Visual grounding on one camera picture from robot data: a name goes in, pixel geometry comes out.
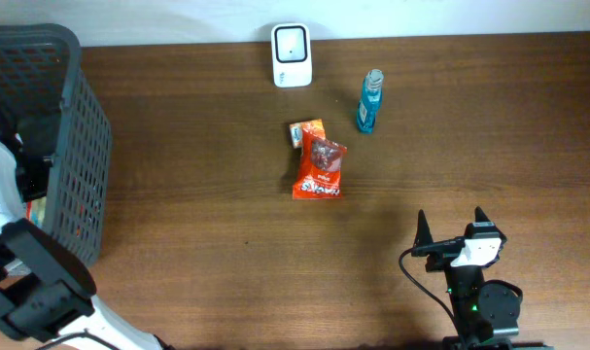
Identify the red snack bag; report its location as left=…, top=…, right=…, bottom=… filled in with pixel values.
left=292, top=130, right=347, bottom=199

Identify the small orange candy packet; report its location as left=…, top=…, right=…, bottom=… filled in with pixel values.
left=289, top=119, right=326, bottom=149

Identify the blue mouthwash bottle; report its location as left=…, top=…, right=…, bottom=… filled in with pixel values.
left=356, top=69, right=384, bottom=133

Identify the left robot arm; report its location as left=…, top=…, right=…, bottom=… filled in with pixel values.
left=0, top=104, right=169, bottom=349

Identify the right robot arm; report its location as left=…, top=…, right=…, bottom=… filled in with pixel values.
left=411, top=207, right=523, bottom=349

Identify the white barcode scanner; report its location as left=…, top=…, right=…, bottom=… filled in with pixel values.
left=270, top=23, right=313, bottom=88

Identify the dark grey plastic basket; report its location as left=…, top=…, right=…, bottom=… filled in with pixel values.
left=0, top=23, right=113, bottom=266

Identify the right black cable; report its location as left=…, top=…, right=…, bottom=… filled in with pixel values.
left=398, top=236, right=467, bottom=341

